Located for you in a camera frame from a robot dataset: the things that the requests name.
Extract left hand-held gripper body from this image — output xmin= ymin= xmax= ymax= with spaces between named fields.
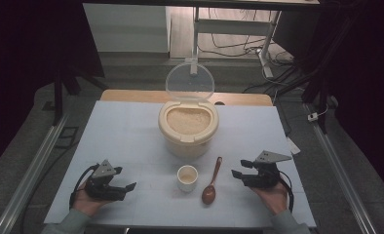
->
xmin=84 ymin=159 xmax=127 ymax=202

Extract person's left hand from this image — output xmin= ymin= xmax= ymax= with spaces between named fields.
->
xmin=71 ymin=186 xmax=112 ymax=218

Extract wooden table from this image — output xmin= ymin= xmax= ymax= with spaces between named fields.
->
xmin=99 ymin=89 xmax=275 ymax=107

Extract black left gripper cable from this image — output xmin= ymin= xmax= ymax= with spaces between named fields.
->
xmin=68 ymin=163 xmax=100 ymax=210

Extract white desk frame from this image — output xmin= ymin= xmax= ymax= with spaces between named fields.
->
xmin=189 ymin=5 xmax=284 ymax=79

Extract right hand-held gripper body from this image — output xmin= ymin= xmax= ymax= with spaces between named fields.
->
xmin=243 ymin=149 xmax=293 ymax=190

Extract brown wooden spoon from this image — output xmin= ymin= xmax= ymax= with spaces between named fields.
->
xmin=201 ymin=156 xmax=224 ymax=206

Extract person's right hand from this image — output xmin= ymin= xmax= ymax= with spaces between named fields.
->
xmin=250 ymin=179 xmax=290 ymax=216

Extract clear round container lid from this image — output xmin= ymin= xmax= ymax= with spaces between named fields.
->
xmin=165 ymin=61 xmax=216 ymax=101

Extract rice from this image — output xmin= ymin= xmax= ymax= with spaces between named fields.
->
xmin=166 ymin=106 xmax=211 ymax=137

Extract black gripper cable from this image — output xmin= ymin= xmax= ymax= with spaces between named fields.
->
xmin=68 ymin=163 xmax=100 ymax=210
xmin=277 ymin=170 xmax=295 ymax=214

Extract black stand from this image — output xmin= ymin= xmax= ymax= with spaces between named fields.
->
xmin=43 ymin=62 xmax=110 ymax=127
xmin=300 ymin=72 xmax=332 ymax=135

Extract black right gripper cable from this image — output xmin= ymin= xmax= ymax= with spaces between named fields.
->
xmin=277 ymin=170 xmax=295 ymax=214

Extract cream rice container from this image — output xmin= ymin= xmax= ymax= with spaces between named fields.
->
xmin=157 ymin=98 xmax=220 ymax=161

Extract aluminium rail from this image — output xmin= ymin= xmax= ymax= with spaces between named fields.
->
xmin=311 ymin=123 xmax=380 ymax=234
xmin=0 ymin=112 xmax=69 ymax=234

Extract black floor cables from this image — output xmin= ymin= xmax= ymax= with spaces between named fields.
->
xmin=198 ymin=8 xmax=306 ymax=96

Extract white cup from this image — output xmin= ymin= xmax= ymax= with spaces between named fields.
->
xmin=176 ymin=164 xmax=200 ymax=193

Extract white cabinet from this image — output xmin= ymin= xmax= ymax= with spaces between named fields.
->
xmin=82 ymin=3 xmax=171 ymax=54

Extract white paper tag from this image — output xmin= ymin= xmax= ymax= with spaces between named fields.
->
xmin=285 ymin=136 xmax=302 ymax=156

